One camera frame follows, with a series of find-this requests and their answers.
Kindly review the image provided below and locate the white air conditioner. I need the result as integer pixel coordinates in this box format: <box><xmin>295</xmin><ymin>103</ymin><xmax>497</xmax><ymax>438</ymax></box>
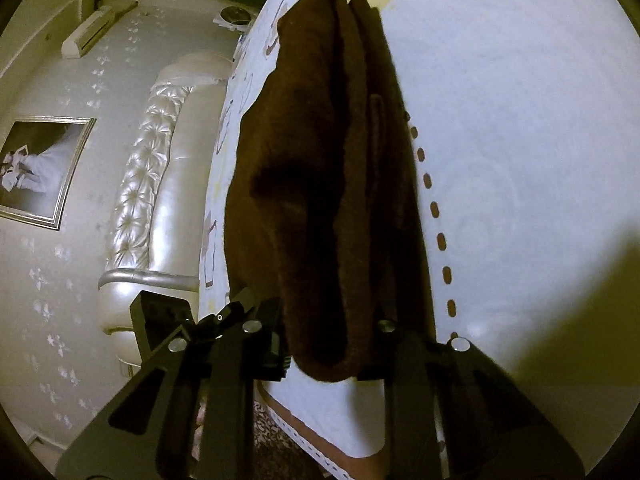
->
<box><xmin>61</xmin><ymin>6</ymin><xmax>115</xmax><ymax>58</ymax></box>

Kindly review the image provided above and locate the patterned rug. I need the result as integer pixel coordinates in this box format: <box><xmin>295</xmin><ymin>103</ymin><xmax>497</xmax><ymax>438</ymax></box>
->
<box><xmin>252</xmin><ymin>400</ymin><xmax>326</xmax><ymax>480</ymax></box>

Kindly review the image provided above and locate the tufted cream headboard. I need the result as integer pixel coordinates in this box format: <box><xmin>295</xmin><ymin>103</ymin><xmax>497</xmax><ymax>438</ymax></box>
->
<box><xmin>97</xmin><ymin>51</ymin><xmax>236</xmax><ymax>376</ymax></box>

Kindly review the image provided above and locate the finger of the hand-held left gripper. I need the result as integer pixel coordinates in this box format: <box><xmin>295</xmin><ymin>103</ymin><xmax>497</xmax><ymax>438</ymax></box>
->
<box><xmin>192</xmin><ymin>287</ymin><xmax>257</xmax><ymax>342</ymax></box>

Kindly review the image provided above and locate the brown plaid garment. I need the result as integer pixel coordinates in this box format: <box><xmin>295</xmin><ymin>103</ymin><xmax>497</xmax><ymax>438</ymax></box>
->
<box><xmin>222</xmin><ymin>0</ymin><xmax>436</xmax><ymax>383</ymax></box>

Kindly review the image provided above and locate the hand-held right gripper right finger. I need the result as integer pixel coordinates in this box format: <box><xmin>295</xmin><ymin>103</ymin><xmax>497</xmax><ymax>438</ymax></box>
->
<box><xmin>357</xmin><ymin>319</ymin><xmax>587</xmax><ymax>480</ymax></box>

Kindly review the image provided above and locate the framed wall picture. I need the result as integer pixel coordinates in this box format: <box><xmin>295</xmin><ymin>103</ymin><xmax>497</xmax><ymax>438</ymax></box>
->
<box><xmin>0</xmin><ymin>116</ymin><xmax>97</xmax><ymax>231</ymax></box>

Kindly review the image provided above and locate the small round lamp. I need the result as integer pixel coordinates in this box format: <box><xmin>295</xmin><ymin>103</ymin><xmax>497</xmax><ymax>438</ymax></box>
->
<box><xmin>212</xmin><ymin>5</ymin><xmax>251</xmax><ymax>28</ymax></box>

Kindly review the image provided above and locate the printed white bed sheet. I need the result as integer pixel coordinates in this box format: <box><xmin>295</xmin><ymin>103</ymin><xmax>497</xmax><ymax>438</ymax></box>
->
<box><xmin>197</xmin><ymin>0</ymin><xmax>640</xmax><ymax>480</ymax></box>

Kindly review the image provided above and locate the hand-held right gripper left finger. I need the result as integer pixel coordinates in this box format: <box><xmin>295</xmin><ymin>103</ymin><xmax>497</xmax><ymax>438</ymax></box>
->
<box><xmin>54</xmin><ymin>297</ymin><xmax>292</xmax><ymax>480</ymax></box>

